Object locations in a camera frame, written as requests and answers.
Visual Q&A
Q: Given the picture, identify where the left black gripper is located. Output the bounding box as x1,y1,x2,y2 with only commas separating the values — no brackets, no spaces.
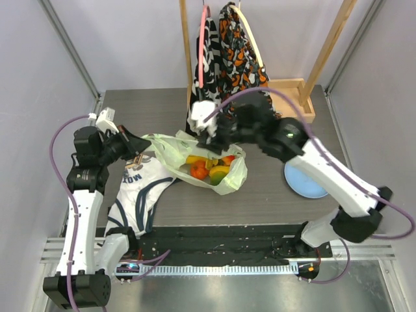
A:
97,125,151,166

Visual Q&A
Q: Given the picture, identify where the green avocado print plastic bag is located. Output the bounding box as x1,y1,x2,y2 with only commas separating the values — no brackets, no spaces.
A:
143,131,248,195

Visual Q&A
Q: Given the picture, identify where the fake yellow banana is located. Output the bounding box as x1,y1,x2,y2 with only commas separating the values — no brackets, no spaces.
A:
209,166,230,176
185,155,207,164

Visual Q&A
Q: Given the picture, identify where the fake green yellow mango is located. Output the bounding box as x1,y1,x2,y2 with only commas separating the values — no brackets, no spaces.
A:
210,171,228,186

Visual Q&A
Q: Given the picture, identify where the fake orange tangerine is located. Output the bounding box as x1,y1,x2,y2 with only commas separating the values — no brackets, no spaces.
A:
190,160,209,180

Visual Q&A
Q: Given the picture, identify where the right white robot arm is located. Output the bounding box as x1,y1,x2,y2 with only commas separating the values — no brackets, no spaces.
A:
188,92,392,257

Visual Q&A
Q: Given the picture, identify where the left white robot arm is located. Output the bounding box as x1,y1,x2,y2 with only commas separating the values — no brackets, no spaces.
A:
43,125,151,311

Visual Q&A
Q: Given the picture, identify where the fake red peach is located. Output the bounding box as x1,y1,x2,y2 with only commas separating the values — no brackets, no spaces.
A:
218,155,235,166

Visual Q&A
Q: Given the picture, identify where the white navy trimmed shirt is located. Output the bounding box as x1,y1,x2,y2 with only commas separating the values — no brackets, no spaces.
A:
105,154,176,238

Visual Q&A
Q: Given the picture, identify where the wooden clothes rack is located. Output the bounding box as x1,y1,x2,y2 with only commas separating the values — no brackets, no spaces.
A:
179,1,357,123

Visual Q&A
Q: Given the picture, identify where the black white patterned garment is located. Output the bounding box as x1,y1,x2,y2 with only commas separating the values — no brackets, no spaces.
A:
185,18,221,137

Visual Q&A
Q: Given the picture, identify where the orange black camouflage garment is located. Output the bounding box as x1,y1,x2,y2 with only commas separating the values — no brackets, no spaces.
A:
218,2,269,101

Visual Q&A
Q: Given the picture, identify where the light blue plate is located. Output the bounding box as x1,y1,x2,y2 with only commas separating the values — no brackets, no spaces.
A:
283,164,328,199

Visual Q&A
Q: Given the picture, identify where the cream wooden clothes hanger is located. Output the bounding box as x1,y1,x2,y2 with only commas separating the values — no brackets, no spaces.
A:
229,5,264,68

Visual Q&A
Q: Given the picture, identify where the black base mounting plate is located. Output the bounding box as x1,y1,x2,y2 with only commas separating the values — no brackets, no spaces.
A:
131,224,332,267

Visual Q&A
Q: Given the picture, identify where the pink clothes hanger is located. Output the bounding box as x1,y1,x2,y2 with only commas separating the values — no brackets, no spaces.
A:
198,1,211,89

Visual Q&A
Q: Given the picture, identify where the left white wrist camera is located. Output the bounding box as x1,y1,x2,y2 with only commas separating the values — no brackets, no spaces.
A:
88,107,119,134

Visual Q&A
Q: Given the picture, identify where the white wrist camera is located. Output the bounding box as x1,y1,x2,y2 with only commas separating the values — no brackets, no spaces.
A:
88,107,119,134
187,100,217,137

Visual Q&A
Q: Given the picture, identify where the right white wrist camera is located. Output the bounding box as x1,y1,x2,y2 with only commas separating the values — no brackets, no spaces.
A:
187,100,217,137

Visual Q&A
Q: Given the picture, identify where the white slotted cable duct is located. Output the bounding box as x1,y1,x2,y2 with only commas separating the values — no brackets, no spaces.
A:
113,263,298,278

